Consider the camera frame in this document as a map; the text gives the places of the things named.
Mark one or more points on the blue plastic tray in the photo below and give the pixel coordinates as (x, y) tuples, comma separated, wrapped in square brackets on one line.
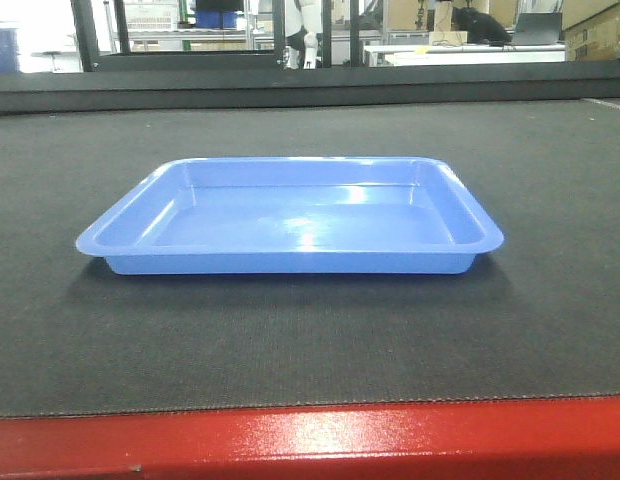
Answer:
[(294, 215)]

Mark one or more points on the white background table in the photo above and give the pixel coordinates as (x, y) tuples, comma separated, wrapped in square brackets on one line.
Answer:
[(427, 55)]

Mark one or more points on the white humanoid robot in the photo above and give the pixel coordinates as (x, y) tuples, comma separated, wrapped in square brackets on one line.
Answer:
[(303, 29)]

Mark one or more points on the blue storage bin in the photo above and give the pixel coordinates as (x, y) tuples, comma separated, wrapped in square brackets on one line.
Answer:
[(216, 19)]

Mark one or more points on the dark grey fabric mat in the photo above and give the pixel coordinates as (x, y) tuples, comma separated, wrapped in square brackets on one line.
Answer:
[(540, 317)]

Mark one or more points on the person in black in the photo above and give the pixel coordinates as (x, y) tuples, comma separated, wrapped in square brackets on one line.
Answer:
[(481, 28)]

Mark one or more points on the cardboard boxes stack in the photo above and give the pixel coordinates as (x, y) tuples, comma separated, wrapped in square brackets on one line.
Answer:
[(591, 29)]

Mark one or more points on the black frame post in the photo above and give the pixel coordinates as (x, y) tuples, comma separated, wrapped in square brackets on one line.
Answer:
[(86, 36)]

